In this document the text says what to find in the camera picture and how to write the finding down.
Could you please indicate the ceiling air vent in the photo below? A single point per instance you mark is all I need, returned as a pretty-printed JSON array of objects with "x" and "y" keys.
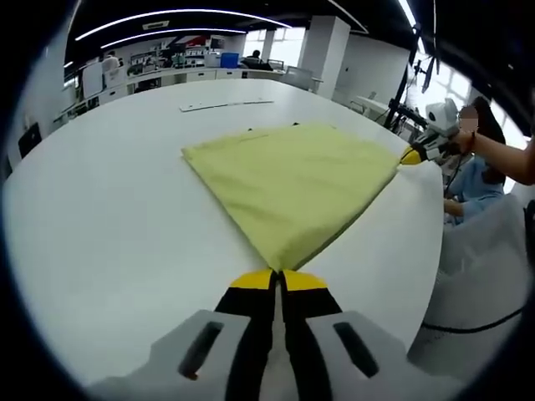
[{"x": 155, "y": 25}]

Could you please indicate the long curved ceiling light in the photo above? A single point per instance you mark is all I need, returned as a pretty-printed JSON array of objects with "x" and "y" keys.
[{"x": 175, "y": 14}]

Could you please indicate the grey mesh office chair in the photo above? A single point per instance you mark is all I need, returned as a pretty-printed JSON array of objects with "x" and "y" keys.
[{"x": 480, "y": 267}]

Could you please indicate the white flat table strip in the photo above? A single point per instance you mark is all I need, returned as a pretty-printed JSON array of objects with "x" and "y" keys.
[{"x": 225, "y": 105}]

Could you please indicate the person's right hand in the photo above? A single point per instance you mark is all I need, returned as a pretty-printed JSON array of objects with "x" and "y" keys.
[{"x": 462, "y": 144}]

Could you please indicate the black box at pillar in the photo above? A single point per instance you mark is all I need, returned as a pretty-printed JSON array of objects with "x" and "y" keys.
[{"x": 30, "y": 140}]

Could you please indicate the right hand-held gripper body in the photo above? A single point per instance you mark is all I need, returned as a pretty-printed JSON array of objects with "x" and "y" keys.
[{"x": 443, "y": 117}]

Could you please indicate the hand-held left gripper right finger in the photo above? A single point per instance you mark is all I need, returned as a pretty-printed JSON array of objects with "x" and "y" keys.
[{"x": 311, "y": 317}]

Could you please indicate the yellow blue grey garment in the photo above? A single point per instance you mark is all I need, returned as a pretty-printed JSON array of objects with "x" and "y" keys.
[{"x": 292, "y": 184}]

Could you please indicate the row of white cabinets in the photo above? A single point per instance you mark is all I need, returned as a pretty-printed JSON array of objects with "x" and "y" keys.
[{"x": 175, "y": 79}]

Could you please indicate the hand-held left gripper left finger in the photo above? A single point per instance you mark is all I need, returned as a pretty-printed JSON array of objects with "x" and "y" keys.
[{"x": 246, "y": 317}]

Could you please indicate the black tripod stand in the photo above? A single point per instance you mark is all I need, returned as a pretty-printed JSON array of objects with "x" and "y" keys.
[{"x": 401, "y": 96}]

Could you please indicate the blue storage bin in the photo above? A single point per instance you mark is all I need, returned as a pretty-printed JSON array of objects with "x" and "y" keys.
[{"x": 229, "y": 60}]

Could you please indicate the wide white pillar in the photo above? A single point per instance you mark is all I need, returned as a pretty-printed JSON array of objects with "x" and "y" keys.
[{"x": 326, "y": 58}]

